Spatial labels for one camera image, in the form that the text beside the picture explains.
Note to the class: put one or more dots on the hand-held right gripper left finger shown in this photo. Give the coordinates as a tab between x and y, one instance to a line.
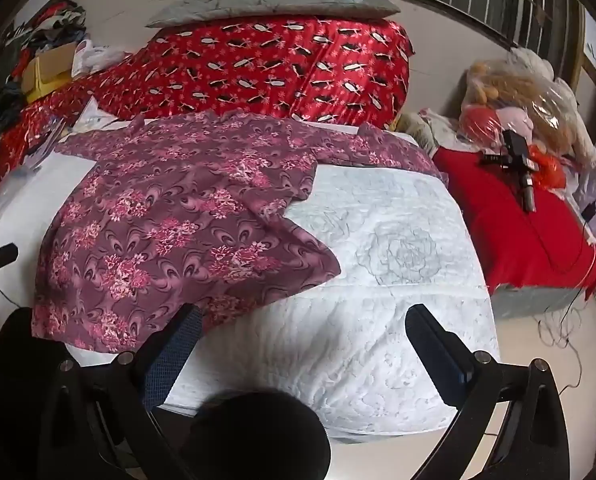
174	342

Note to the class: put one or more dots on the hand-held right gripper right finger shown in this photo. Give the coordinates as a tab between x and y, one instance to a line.
440	357

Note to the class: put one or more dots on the purple floral shirt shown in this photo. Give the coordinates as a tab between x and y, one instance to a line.
178	220

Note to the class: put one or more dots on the pile of mixed clothes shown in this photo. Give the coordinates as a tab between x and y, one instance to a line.
33	30

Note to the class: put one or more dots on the white quilted bed cover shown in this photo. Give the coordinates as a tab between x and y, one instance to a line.
378	280

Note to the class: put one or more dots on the red blanket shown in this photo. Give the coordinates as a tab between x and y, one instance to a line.
523	240

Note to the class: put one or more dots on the yellow box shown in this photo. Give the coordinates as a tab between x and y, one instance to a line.
45	87

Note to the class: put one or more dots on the brown cardboard box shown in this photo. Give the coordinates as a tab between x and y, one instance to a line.
48	62

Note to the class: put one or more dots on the orange plastic bag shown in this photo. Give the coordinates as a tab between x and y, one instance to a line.
548	172

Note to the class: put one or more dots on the white plastic bag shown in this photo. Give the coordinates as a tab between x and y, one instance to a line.
94	57

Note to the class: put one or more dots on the plush toys in plastic bag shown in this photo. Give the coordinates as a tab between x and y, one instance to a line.
523	95

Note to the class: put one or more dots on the red penguin print quilt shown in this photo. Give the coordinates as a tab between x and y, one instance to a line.
288	65

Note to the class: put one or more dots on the grey pillow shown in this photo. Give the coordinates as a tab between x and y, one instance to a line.
273	5

